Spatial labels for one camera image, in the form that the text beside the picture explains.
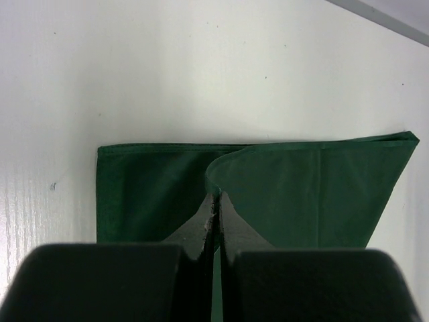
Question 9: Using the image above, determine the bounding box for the right aluminium frame post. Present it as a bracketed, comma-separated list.
[329, 1, 428, 47]

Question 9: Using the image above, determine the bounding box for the dark green cloth napkin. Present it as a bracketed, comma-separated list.
[96, 131, 418, 320]

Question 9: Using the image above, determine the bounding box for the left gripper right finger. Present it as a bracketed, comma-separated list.
[219, 194, 421, 321]

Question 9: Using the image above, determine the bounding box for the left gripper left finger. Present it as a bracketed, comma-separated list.
[1, 195, 215, 321]

